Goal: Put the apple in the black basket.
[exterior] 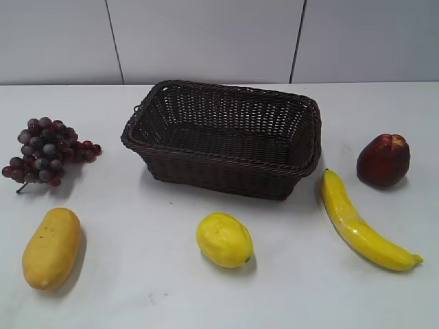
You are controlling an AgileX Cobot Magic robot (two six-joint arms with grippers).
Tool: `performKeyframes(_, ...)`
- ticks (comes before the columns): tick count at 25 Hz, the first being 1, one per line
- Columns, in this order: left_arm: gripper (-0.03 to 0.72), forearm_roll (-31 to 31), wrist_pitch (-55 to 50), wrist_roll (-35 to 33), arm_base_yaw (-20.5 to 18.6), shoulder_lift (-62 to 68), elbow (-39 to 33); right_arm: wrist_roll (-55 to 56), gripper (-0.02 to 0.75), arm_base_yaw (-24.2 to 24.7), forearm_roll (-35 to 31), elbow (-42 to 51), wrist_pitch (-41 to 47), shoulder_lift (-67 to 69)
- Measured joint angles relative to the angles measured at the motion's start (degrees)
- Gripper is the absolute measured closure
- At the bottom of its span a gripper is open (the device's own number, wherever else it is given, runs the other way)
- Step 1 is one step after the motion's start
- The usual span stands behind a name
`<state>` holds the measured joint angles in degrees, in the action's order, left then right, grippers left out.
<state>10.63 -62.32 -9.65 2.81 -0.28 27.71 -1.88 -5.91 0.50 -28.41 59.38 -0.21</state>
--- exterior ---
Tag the dark woven wicker basket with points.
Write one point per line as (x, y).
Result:
(238, 140)

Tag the red apple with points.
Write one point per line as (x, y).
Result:
(384, 162)

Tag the yellow lemon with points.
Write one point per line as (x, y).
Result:
(224, 240)

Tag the yellow banana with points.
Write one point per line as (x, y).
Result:
(357, 233)

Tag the purple grape bunch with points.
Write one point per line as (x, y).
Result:
(47, 147)

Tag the yellow mango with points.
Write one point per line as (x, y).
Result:
(51, 253)

